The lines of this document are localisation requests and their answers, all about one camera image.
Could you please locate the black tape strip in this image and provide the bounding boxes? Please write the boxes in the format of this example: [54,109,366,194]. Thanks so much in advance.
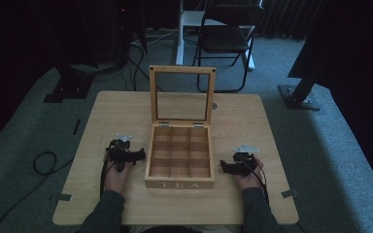
[72,118,82,136]

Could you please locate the black stand with flat base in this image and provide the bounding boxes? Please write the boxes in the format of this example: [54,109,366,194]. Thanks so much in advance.
[43,59,95,105]

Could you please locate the black folding chair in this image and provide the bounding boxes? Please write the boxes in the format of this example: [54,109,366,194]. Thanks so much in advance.
[192,4,266,94]
[175,0,264,72]

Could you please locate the person's right hand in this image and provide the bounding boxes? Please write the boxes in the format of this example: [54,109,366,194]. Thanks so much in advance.
[232,157,265,191]

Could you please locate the person's left hand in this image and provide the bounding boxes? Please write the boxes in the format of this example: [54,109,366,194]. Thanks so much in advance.
[103,154,133,194]

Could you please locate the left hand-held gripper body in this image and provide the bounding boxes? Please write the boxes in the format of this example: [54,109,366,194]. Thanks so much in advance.
[107,132,136,173]

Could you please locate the bundle of black floor cables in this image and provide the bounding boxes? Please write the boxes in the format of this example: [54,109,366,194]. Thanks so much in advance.
[93,40,164,93]

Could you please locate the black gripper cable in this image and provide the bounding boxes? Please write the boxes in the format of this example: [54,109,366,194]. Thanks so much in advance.
[98,147,115,199]
[242,158,270,206]

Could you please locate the wooden tea box with glass lid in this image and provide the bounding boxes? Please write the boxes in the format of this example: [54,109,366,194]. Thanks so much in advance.
[144,65,217,190]

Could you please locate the black slanted metal stand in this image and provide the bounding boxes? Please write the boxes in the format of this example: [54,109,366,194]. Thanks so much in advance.
[277,30,322,112]

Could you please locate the black looped floor cable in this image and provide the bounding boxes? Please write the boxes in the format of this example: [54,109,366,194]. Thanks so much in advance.
[0,150,76,233]

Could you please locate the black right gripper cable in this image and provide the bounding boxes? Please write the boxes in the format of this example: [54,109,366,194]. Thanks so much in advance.
[242,158,270,206]

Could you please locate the white floor cable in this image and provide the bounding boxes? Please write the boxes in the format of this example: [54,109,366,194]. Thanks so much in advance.
[130,26,180,47]

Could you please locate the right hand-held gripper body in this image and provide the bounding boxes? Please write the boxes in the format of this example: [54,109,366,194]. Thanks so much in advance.
[232,143,260,178]

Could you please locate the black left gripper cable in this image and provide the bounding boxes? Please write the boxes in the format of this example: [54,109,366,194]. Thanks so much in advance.
[98,147,115,199]

